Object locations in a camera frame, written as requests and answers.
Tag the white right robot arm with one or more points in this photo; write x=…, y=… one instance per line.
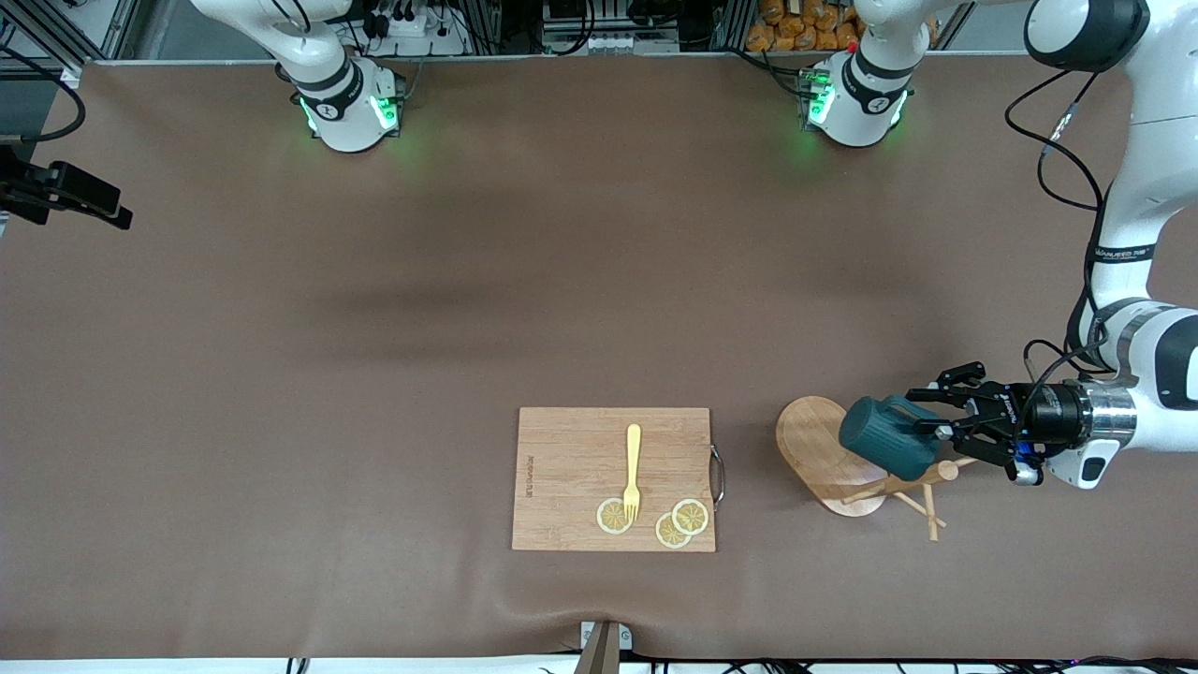
x=346, y=122

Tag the brown table mat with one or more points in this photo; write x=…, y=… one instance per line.
x=374, y=374

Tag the metal table clamp bracket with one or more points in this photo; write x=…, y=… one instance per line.
x=604, y=641

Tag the orange snack packets pile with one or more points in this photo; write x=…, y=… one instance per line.
x=805, y=33

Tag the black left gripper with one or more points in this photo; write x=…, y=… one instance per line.
x=1044, y=411

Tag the wooden cup rack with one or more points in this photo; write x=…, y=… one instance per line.
x=810, y=445

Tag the white power strip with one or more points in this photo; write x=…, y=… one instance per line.
x=618, y=42
x=412, y=26

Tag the wooden cutting board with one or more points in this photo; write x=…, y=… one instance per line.
x=571, y=468

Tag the lemon slice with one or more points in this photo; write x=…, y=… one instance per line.
x=608, y=518
x=693, y=517
x=668, y=536

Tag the yellow plastic fork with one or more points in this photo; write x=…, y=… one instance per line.
x=634, y=449

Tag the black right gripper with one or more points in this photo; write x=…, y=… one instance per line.
x=10, y=164

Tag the teal cup with yellow inside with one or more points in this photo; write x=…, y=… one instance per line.
x=889, y=445

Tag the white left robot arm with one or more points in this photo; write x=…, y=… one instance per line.
x=1146, y=187

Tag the aluminium frame post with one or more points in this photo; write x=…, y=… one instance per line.
x=122, y=23

